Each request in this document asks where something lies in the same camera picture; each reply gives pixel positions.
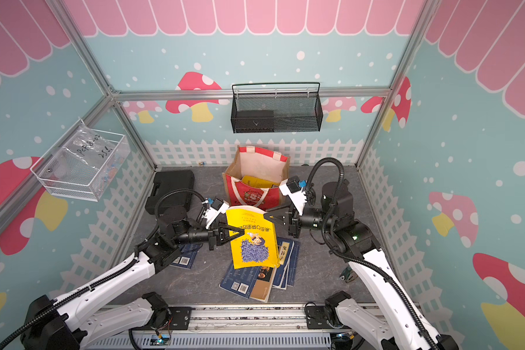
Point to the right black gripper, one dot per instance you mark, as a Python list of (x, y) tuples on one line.
[(294, 225)]

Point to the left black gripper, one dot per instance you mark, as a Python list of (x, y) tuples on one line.
[(217, 235)]

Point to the yellow cartoon cover book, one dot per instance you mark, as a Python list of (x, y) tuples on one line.
[(258, 246)]

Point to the blue back-cover book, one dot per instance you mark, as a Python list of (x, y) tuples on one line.
[(187, 256)]

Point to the red canvas tote bag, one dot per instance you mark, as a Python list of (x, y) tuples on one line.
[(261, 163)]

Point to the blue striped thin book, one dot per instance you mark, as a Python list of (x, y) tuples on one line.
[(240, 281)]

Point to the brown lamp cover book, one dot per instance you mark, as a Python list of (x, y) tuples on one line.
[(263, 284)]

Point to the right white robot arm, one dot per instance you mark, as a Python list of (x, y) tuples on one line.
[(324, 203)]

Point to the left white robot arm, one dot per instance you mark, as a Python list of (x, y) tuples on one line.
[(76, 320)]

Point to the blue yellow-label book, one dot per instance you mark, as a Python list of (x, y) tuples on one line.
[(288, 253)]

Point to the black plastic tool case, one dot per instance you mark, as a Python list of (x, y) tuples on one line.
[(166, 182)]

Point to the yellow green pliers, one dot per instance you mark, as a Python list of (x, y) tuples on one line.
[(348, 275)]

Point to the black box in basket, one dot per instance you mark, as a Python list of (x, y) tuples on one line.
[(253, 121)]

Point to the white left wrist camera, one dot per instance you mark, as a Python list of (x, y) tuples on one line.
[(213, 209)]

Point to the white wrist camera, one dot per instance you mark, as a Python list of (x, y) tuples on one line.
[(295, 190), (213, 209)]

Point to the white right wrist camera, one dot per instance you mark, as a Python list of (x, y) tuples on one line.
[(295, 190)]

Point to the black wire mesh basket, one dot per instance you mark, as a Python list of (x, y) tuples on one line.
[(297, 106)]

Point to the clear plastic wall bin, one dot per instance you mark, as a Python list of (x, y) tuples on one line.
[(82, 164)]

